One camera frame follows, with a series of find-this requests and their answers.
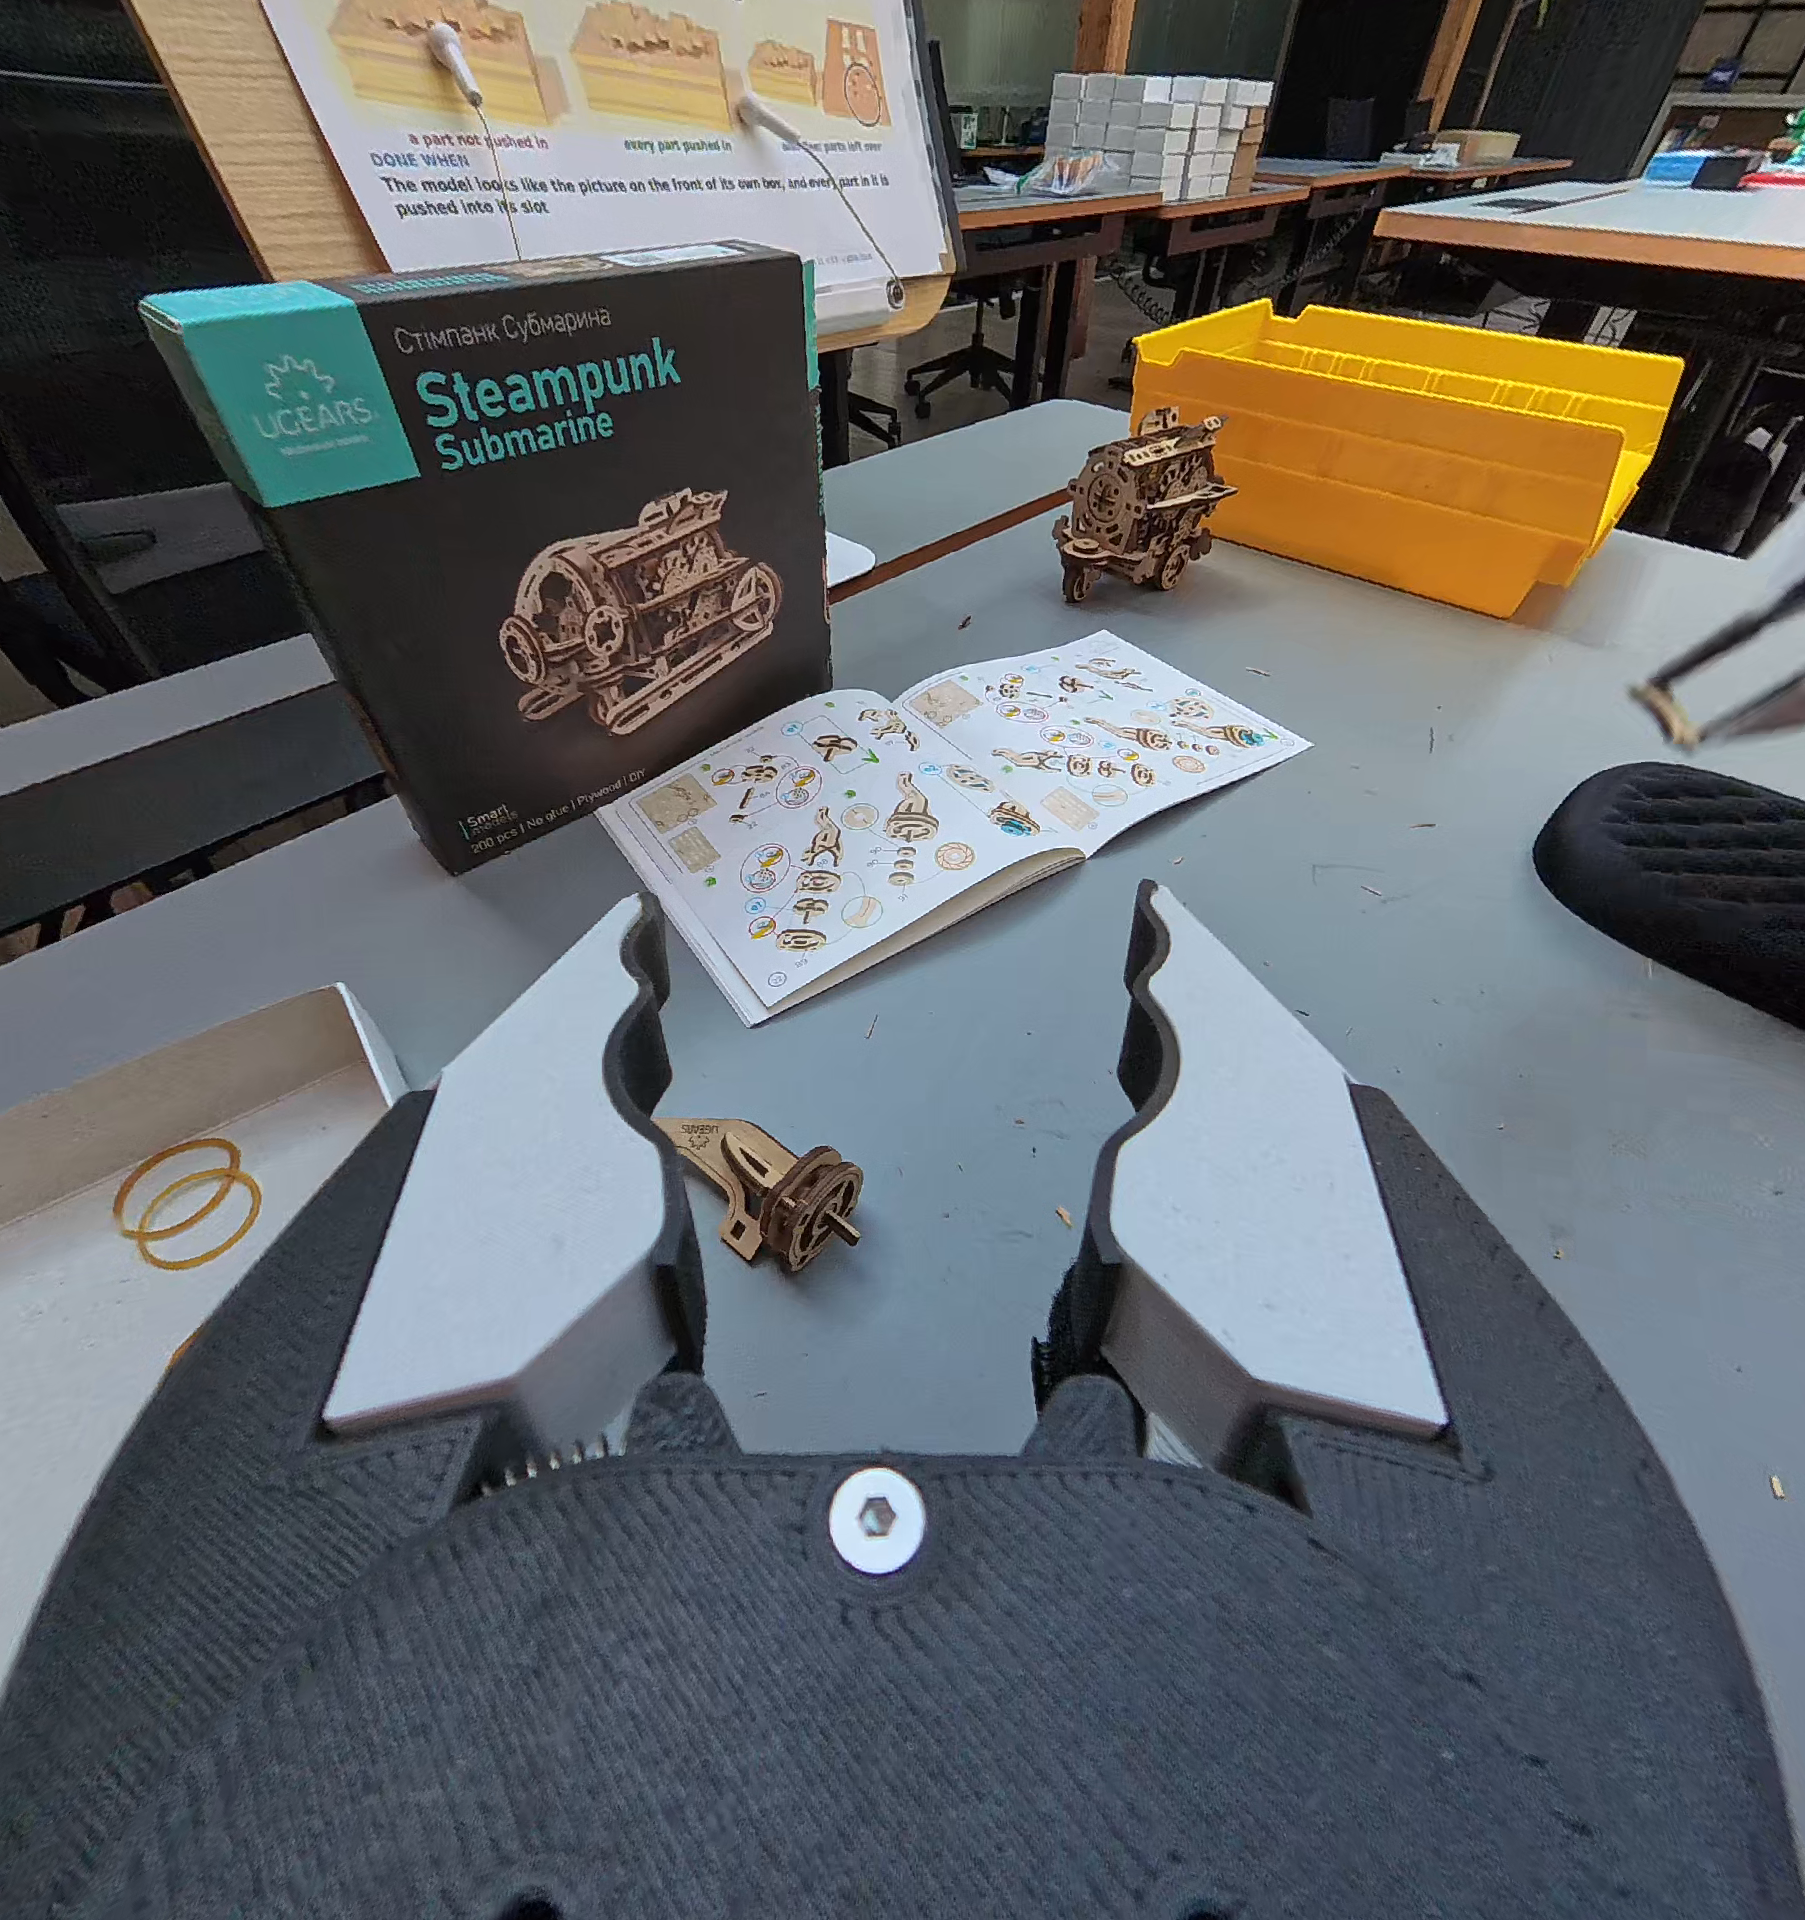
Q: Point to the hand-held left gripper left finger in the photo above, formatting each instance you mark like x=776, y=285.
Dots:
x=511, y=1199

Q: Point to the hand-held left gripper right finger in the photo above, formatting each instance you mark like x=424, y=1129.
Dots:
x=1249, y=1199

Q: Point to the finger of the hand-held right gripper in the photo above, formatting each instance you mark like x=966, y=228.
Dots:
x=1780, y=604
x=1804, y=702

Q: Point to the wooden crank wheel assembly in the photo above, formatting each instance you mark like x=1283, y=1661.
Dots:
x=784, y=1193

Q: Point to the black model kit box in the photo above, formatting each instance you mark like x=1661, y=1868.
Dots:
x=541, y=571

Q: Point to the wooden submarine model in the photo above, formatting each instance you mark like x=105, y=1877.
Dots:
x=1134, y=501

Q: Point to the black honeycomb mesh pad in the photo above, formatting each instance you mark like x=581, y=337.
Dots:
x=1700, y=887

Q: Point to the group of tan rubber bands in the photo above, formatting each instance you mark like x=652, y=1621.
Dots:
x=190, y=1199

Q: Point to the white-top office desk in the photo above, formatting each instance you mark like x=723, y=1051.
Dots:
x=1622, y=225

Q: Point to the yellow plastic bin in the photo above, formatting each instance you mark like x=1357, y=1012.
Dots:
x=1367, y=510
x=1442, y=337

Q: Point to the white cardboard box tray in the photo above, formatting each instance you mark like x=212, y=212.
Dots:
x=65, y=1305

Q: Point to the open instruction booklet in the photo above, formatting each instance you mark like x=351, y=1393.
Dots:
x=903, y=808

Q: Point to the stack of white boxes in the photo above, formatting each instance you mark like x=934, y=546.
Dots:
x=1158, y=134

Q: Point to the wood-edged office desk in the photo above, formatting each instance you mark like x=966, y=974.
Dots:
x=1052, y=210

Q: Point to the black rolling office chair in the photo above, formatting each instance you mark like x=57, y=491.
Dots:
x=961, y=359

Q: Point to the black mesh office chair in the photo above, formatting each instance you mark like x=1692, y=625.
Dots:
x=32, y=300

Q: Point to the instruction poster on board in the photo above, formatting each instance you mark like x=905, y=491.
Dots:
x=244, y=166

